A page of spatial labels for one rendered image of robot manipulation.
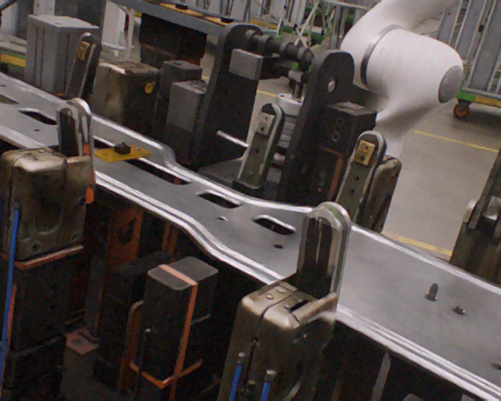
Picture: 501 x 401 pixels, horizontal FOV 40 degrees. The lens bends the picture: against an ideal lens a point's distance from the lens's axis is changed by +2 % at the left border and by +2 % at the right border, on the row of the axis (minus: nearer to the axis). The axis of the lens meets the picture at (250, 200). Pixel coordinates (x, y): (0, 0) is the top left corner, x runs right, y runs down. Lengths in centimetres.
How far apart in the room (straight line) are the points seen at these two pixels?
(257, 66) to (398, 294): 42
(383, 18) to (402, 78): 14
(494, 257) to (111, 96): 64
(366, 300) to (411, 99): 57
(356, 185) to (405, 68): 35
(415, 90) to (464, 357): 63
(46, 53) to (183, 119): 29
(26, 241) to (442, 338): 44
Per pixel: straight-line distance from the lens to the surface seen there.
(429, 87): 119
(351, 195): 91
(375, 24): 127
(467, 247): 86
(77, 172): 79
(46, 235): 80
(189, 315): 68
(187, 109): 108
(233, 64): 102
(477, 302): 77
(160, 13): 126
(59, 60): 124
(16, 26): 540
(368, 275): 75
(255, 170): 96
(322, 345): 60
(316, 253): 58
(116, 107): 113
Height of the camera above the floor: 131
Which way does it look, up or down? 21 degrees down
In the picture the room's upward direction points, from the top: 12 degrees clockwise
